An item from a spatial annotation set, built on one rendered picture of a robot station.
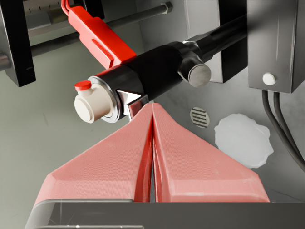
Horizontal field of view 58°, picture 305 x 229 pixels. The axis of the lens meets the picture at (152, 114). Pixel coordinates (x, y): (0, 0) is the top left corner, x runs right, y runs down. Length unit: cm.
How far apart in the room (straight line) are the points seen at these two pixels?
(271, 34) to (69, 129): 35
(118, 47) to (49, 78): 29
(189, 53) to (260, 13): 8
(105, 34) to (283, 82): 15
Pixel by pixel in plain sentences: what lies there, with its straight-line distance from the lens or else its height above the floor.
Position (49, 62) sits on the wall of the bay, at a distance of 45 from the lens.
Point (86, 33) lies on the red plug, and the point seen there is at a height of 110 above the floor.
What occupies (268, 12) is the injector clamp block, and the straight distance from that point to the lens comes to 24.
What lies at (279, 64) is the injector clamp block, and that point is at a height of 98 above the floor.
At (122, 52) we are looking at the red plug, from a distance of 17.
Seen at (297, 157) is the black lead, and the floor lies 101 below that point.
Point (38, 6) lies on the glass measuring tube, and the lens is 43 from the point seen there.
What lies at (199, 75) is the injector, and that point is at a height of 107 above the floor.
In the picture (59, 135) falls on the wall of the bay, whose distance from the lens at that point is 48.
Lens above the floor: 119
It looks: 36 degrees down
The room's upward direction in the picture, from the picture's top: 123 degrees counter-clockwise
